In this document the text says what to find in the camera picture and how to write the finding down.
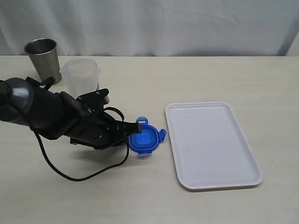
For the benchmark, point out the clear plastic tall container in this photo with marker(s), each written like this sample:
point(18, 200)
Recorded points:
point(81, 76)

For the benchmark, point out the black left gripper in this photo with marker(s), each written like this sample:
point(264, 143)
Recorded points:
point(85, 121)

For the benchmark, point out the blue container lid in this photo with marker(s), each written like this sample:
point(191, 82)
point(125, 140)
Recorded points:
point(148, 140)

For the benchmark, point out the stainless steel cup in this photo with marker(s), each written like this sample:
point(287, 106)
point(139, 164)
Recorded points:
point(43, 55)

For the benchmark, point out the white backdrop curtain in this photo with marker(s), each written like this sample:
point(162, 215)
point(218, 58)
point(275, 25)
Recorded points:
point(153, 27)

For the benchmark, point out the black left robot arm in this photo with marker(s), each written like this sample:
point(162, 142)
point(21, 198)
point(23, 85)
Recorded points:
point(27, 101)

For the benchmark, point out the white rectangular tray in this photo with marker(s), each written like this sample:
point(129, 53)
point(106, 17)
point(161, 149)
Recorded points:
point(209, 148)

